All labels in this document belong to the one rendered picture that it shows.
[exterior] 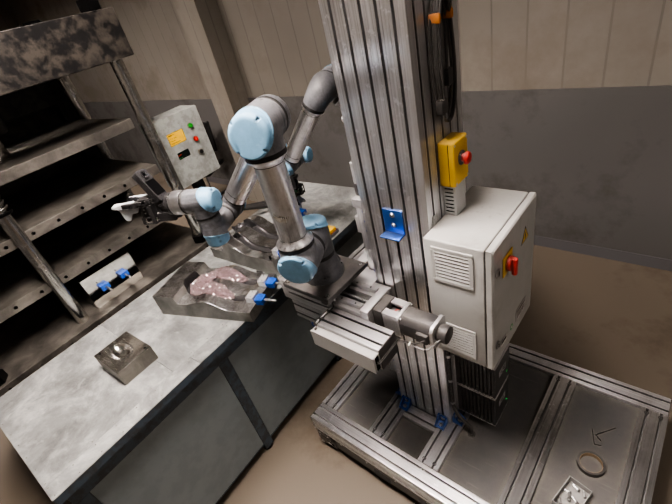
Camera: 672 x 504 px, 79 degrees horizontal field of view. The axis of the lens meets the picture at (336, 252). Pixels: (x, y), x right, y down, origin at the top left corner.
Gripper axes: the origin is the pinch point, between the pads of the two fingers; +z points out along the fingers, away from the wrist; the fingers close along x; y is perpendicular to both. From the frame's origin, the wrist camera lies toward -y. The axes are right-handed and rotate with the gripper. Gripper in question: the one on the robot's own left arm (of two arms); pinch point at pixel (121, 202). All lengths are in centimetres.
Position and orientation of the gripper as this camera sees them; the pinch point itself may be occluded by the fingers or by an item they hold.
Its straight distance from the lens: 150.3
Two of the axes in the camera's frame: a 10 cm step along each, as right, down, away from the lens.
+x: 2.6, -4.7, 8.4
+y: 1.9, 8.8, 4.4
